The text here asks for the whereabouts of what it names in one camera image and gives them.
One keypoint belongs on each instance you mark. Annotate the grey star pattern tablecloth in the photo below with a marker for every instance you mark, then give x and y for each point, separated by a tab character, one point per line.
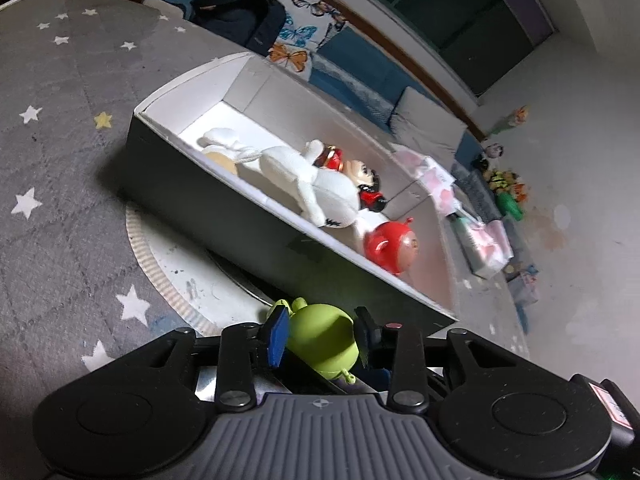
73	295

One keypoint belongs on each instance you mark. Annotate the dark window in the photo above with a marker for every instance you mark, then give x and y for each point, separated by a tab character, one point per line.
480	40

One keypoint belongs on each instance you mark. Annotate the butterfly print pillow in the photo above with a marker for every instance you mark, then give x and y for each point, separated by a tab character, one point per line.
308	24

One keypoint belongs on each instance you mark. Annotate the pink white wipes pack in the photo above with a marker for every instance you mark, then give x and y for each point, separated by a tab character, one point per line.
486	246

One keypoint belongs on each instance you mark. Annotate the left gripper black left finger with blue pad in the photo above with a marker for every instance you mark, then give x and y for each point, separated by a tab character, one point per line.
242	346

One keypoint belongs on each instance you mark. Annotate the white plush rabbit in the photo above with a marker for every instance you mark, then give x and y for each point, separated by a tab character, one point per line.
326	196

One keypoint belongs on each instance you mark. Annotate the grey cushion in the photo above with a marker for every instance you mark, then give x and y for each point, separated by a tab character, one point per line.
424	126

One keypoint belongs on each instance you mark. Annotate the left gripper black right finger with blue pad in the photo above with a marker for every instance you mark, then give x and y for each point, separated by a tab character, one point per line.
398	349

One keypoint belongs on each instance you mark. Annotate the blue sofa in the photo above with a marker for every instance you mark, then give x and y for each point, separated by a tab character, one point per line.
355	72

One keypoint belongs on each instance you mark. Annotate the panda plush toy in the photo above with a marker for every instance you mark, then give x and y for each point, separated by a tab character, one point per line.
488	159

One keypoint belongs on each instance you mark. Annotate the pink plastic bag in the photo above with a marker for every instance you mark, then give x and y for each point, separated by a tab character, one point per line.
437	181

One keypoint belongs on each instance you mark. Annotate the round white paper plate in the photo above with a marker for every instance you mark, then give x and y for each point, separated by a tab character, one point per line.
206	292

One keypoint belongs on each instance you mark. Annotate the white grey cardboard box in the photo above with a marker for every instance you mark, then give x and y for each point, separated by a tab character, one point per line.
191	158

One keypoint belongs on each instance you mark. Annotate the dark blue backpack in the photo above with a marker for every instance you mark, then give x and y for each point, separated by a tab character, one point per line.
252	24

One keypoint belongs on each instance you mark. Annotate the green round toy figure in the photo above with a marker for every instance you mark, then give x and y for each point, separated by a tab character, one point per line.
322	336

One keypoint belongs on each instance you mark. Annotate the red dress doll figure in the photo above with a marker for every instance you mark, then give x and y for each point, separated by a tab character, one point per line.
362	176

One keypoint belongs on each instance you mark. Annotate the orange flower wall decoration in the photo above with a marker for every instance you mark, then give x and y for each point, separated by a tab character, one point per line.
515	119

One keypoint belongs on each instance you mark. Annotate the clear plastic toy bin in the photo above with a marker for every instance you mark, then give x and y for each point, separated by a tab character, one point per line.
521	275

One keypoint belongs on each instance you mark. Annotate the red round toy figure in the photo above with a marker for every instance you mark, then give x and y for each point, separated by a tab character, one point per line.
392	245

